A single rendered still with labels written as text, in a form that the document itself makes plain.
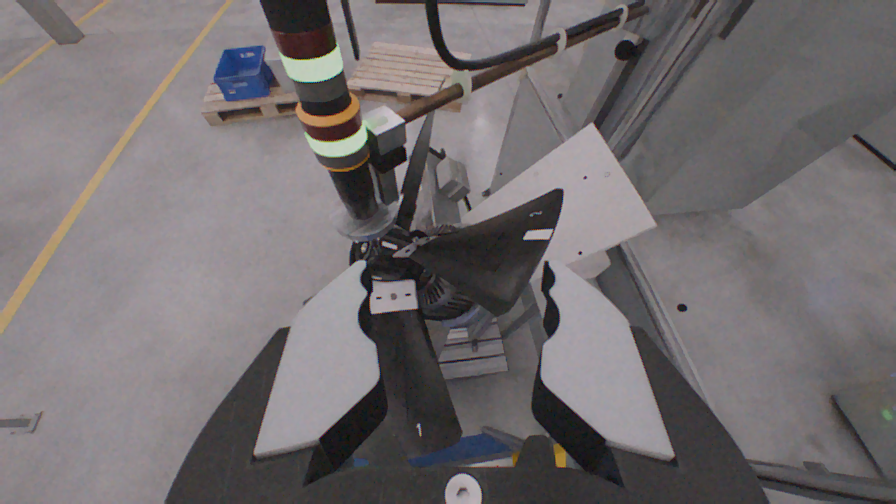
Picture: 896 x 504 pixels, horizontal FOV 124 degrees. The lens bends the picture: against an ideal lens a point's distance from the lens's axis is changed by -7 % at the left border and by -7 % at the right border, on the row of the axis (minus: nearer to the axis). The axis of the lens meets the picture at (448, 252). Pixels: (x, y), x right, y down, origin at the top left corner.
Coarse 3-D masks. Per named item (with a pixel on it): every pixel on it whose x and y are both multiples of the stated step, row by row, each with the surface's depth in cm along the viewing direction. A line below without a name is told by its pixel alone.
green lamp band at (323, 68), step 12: (336, 48) 15; (288, 60) 15; (312, 60) 15; (324, 60) 15; (336, 60) 16; (288, 72) 15; (300, 72) 15; (312, 72) 15; (324, 72) 15; (336, 72) 16
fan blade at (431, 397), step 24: (384, 312) 50; (408, 312) 50; (384, 336) 48; (408, 336) 48; (384, 360) 45; (408, 360) 46; (432, 360) 45; (408, 384) 44; (432, 384) 43; (408, 408) 42; (432, 408) 41; (384, 432) 41; (408, 432) 40; (432, 432) 39; (456, 432) 39; (360, 456) 40; (408, 456) 39
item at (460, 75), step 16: (432, 0) 18; (640, 0) 40; (432, 16) 19; (608, 16) 36; (624, 16) 38; (432, 32) 20; (560, 32) 31; (576, 32) 33; (528, 48) 29; (560, 48) 32; (448, 64) 23; (464, 64) 24; (480, 64) 25; (496, 64) 27; (464, 80) 25; (464, 96) 26
